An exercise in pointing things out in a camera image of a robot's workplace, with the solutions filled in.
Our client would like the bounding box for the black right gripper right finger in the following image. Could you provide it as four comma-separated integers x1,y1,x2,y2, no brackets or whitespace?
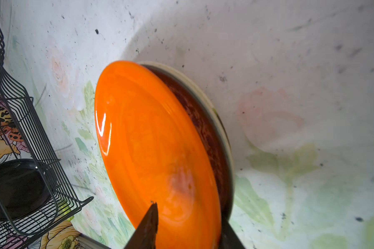
219,217,245,249

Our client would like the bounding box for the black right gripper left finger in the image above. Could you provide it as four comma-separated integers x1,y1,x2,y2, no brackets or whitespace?
124,203,159,249

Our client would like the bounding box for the orange plate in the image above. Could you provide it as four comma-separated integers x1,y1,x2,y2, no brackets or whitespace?
94,61,221,249

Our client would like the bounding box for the black wire dish rack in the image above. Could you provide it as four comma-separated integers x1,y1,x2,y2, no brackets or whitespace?
0,28,91,249

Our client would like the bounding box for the green translucent square dish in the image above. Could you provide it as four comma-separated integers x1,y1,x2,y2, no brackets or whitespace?
59,200,74,222

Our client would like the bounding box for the black plate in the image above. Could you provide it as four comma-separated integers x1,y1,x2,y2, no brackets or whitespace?
0,159,51,220

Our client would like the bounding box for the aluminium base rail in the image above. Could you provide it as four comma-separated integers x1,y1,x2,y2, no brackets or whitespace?
76,233,111,249

